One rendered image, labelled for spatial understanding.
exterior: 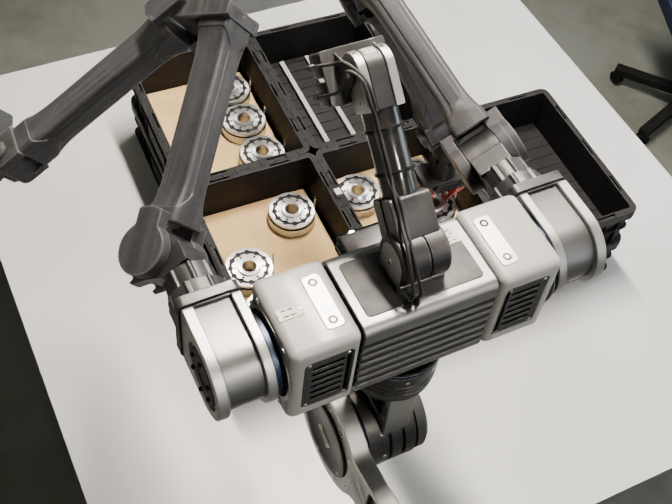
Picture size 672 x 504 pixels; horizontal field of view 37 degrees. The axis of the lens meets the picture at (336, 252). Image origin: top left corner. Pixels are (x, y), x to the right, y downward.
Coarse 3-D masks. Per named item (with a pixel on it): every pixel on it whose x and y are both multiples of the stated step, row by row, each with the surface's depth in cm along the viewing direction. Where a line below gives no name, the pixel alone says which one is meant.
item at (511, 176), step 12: (492, 168) 150; (504, 168) 149; (516, 168) 149; (528, 168) 148; (492, 180) 150; (504, 180) 148; (516, 180) 147; (528, 180) 144; (540, 180) 144; (552, 180) 144; (492, 192) 149; (504, 192) 147; (516, 192) 143
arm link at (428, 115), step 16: (352, 16) 173; (368, 16) 174; (384, 32) 177; (400, 64) 183; (416, 80) 187; (416, 96) 190; (416, 112) 196; (432, 112) 194; (432, 128) 199; (432, 144) 200
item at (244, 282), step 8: (248, 248) 214; (232, 256) 212; (240, 256) 212; (248, 256) 213; (256, 256) 213; (264, 256) 213; (232, 264) 211; (264, 264) 212; (272, 264) 212; (232, 272) 210; (264, 272) 211; (272, 272) 211; (240, 280) 209; (248, 280) 209; (256, 280) 209; (248, 288) 208
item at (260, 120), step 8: (240, 104) 239; (248, 104) 239; (232, 112) 237; (256, 112) 238; (224, 120) 235; (232, 120) 236; (256, 120) 236; (264, 120) 236; (232, 128) 235; (240, 128) 234; (248, 128) 234; (256, 128) 235
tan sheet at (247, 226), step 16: (304, 192) 228; (240, 208) 224; (256, 208) 225; (208, 224) 221; (224, 224) 221; (240, 224) 222; (256, 224) 222; (320, 224) 223; (224, 240) 219; (240, 240) 219; (256, 240) 219; (272, 240) 220; (288, 240) 220; (304, 240) 220; (320, 240) 221; (224, 256) 216; (288, 256) 217; (304, 256) 218; (320, 256) 218; (336, 256) 218
